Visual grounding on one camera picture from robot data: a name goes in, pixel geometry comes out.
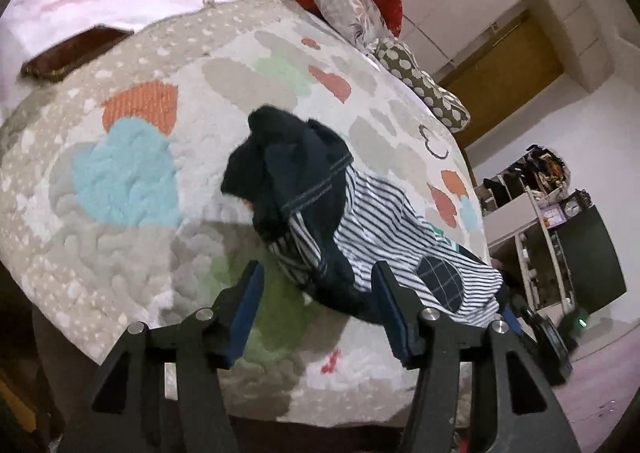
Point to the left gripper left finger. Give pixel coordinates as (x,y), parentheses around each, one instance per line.
(158,390)

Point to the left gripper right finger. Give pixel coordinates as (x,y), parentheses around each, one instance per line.
(513,406)

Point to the navy striped child pant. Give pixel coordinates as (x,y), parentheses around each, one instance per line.
(328,223)

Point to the black cabinet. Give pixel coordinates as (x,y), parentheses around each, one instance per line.
(595,273)

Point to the white cluttered shelf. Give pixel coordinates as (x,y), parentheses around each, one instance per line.
(522,207)

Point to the heart pattern quilted blanket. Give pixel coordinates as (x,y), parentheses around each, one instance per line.
(112,212)

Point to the olive polka dot pillow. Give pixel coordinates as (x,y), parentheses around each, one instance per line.
(396,57)

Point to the wooden door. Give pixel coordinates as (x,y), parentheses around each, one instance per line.
(506,72)

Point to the brown smartphone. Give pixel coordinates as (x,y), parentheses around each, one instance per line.
(56,63)

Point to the pink white bedsheet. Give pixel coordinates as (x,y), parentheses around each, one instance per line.
(29,27)

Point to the floral grey pillow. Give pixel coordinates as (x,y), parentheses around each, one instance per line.
(360,22)

